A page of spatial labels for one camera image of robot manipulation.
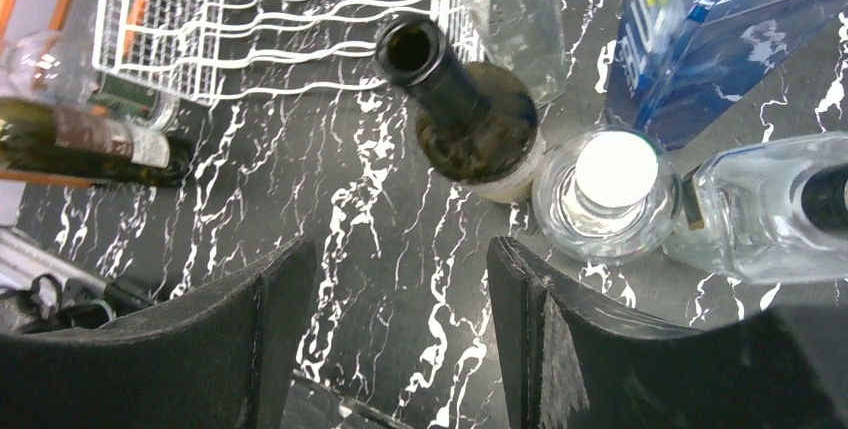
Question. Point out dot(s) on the clear bottle silver cap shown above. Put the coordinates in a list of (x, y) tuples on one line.
[(55, 68)]

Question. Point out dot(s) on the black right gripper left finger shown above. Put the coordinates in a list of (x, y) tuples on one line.
[(220, 356)]

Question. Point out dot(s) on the dark wine bottle brown label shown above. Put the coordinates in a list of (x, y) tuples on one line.
[(47, 144)]

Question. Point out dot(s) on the aluminium frame rail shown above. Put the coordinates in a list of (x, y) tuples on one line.
[(22, 261)]

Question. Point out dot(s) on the square clear bottle black cap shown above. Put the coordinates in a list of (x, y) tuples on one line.
[(769, 213)]

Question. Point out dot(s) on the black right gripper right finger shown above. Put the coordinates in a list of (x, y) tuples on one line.
[(572, 357)]

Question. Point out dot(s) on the white wire wine rack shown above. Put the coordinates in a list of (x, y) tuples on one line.
[(207, 51)]

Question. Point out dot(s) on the round clear bottle white cap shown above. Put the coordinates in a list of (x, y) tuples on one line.
[(607, 196)]

